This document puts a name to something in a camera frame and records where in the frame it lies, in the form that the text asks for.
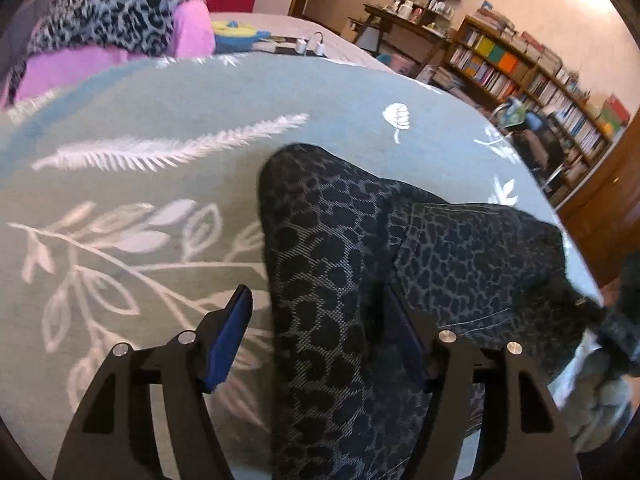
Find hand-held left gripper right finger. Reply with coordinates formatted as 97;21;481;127
381;287;583;480

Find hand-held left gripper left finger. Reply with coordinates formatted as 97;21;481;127
52;285;254;480

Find dark leopard print pants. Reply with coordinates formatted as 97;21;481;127
255;142;608;480

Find person's right hand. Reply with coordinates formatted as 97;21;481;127
570;352;635;453

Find brown wooden door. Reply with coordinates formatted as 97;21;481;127
555;110;640;288

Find light blue leaf print blanket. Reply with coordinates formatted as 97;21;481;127
0;52;606;480

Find black chair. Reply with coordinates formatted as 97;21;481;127
492;97;568;181

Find wooden bookshelf with books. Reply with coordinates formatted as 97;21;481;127
432;2;632;201

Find yellow and blue toy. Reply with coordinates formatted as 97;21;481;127
211;19;273;54

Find grey bed sheet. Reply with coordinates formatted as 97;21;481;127
209;10;396;73

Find wooden desk with shelf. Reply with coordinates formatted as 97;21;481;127
347;0;470;68

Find leopard print pink cloth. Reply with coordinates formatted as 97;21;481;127
2;0;217;108

